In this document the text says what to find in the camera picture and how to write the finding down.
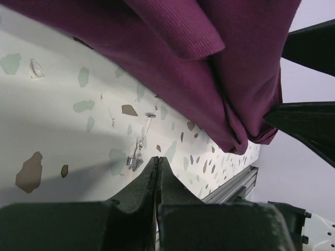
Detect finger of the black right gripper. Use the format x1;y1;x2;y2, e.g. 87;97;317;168
263;101;334;167
282;20;334;76

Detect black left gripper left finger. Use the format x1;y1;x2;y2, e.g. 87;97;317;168
1;157;159;250

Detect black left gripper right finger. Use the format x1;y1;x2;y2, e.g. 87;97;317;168
157;157;295;250

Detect purple cloth mat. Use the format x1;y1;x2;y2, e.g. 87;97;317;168
1;1;300;155

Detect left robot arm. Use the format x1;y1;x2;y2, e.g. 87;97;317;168
1;157;334;250

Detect aluminium frame rails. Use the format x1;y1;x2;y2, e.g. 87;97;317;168
203;166;259;204

